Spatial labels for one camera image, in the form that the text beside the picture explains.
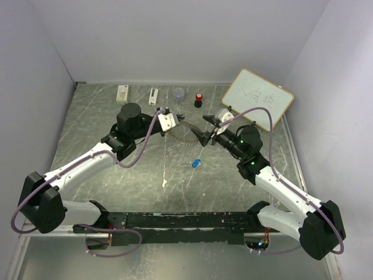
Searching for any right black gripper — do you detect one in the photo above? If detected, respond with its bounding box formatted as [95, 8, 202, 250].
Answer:
[191, 115, 246, 160]

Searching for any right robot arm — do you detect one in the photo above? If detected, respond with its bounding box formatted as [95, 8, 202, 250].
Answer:
[191, 115, 346, 260]

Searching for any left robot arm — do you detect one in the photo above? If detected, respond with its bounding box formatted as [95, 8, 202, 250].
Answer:
[16, 103, 185, 234]

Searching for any clear cup of paperclips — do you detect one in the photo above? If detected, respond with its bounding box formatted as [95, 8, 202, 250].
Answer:
[173, 87, 185, 103]

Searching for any white stapler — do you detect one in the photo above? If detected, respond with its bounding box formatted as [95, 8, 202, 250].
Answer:
[148, 87, 159, 106]

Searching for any yellow framed whiteboard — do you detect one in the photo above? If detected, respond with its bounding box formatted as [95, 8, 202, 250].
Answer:
[221, 68, 294, 131]

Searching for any green white staple box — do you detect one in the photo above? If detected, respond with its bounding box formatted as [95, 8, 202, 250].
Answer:
[116, 85, 129, 104]

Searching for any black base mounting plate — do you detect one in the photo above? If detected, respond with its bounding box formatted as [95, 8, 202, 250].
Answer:
[72, 212, 282, 247]

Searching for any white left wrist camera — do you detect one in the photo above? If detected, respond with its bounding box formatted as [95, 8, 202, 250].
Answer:
[158, 113, 179, 132]

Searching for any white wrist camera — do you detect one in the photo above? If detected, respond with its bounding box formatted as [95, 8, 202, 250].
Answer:
[215, 108, 234, 135]
[158, 113, 179, 132]

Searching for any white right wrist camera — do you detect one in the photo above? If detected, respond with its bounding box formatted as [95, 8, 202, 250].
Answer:
[215, 108, 234, 135]

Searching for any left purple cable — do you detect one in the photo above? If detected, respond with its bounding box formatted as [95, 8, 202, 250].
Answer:
[10, 107, 143, 258]

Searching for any purple cable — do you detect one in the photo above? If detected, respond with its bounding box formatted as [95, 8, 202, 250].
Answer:
[221, 107, 345, 255]
[10, 107, 143, 258]

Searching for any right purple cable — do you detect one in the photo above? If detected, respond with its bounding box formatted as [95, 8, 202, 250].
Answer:
[221, 107, 345, 255]

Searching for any aluminium rail frame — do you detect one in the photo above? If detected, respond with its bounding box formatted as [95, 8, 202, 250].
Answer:
[5, 115, 339, 280]

